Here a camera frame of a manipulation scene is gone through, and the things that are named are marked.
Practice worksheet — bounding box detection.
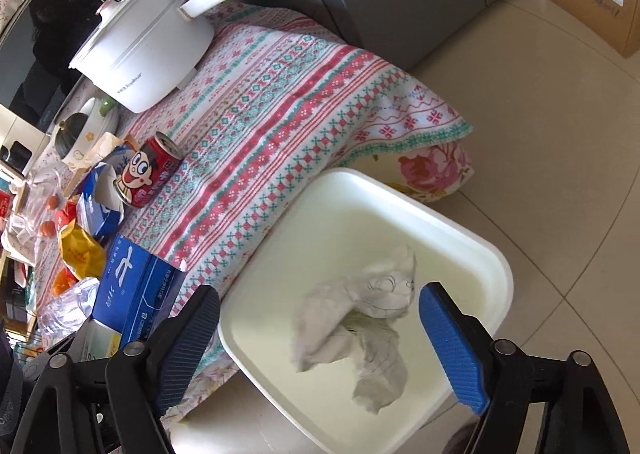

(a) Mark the red cartoon drink can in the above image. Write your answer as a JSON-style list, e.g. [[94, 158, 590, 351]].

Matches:
[[116, 131, 183, 209]]

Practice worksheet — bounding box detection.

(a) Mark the clear plastic bottle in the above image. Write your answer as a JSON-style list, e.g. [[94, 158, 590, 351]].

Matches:
[[37, 276, 101, 350]]

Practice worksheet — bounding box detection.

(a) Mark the dark blue carton box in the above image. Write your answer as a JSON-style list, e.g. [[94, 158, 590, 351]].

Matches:
[[91, 232, 188, 350]]

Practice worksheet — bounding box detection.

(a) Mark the white paper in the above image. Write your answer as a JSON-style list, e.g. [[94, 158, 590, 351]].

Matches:
[[291, 245, 418, 415]]

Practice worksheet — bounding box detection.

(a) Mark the patterned striped tablecloth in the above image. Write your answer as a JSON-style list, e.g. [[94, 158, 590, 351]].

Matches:
[[35, 1, 475, 385]]

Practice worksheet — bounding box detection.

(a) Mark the clear plastic bag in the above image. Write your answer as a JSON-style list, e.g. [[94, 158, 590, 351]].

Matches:
[[7, 166, 76, 259]]

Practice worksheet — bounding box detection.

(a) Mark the white plastic chair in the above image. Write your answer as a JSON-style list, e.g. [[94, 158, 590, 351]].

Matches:
[[217, 167, 515, 454]]

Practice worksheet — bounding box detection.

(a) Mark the blue white carton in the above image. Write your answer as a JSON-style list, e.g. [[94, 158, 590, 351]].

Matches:
[[75, 161, 126, 241]]

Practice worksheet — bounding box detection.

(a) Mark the black microwave oven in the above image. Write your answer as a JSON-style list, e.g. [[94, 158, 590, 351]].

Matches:
[[0, 0, 168, 135]]

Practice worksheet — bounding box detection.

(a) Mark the white flower print bowl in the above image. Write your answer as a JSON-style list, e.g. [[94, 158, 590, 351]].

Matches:
[[60, 98, 118, 169]]

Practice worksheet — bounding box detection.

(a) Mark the white green small carton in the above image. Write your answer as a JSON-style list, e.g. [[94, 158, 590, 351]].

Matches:
[[75, 319, 123, 360]]

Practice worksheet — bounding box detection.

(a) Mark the brown paper bread bag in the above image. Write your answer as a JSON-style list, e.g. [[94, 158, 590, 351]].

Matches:
[[87, 133, 128, 172]]

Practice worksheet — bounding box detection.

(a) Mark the dark green squash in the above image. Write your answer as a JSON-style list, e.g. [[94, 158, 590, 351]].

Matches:
[[54, 112, 91, 157]]

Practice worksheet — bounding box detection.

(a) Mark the white electric pot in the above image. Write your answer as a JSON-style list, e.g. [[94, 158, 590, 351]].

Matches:
[[68, 0, 317, 115]]

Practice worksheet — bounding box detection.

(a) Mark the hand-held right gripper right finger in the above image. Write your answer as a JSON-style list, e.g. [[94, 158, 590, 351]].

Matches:
[[417, 281, 636, 454]]

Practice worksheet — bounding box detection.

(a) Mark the yellow orange snack bag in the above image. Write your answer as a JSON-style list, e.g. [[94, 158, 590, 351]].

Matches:
[[52, 224, 108, 295]]

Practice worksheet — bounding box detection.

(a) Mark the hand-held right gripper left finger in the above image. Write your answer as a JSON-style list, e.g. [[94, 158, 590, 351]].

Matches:
[[12, 284, 223, 454]]

